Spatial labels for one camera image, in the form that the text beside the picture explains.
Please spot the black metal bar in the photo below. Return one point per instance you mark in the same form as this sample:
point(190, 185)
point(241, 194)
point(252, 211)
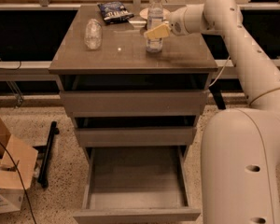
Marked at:
point(46, 150)

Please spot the grey open bottom drawer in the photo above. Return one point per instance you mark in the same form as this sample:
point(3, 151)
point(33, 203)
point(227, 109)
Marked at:
point(128, 185)

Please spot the crumpled clear plastic bottle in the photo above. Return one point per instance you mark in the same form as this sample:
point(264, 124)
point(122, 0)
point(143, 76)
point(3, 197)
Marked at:
point(93, 34)

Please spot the grey middle drawer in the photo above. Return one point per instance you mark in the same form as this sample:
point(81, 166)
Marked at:
point(135, 137)

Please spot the grey drawer cabinet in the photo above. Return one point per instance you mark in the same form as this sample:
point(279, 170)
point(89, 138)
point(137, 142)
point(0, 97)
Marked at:
point(122, 63)

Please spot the cream ceramic bowl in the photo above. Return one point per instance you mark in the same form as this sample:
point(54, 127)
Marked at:
point(144, 12)

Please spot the blue snack bag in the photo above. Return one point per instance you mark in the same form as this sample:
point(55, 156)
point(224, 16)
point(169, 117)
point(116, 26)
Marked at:
point(114, 12)

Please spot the open cardboard box left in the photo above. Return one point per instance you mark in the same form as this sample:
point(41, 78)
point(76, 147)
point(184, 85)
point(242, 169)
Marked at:
point(17, 164)

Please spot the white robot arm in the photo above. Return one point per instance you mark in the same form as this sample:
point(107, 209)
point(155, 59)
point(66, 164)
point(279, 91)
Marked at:
point(240, 148)

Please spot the clear plastic water bottle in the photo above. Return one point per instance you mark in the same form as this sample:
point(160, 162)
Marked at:
point(154, 18)

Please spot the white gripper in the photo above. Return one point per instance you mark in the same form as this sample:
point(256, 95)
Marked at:
point(176, 24)

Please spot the black table leg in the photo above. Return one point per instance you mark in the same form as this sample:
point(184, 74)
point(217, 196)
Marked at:
point(216, 92)

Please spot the grey top drawer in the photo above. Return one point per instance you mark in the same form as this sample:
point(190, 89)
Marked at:
point(80, 104)

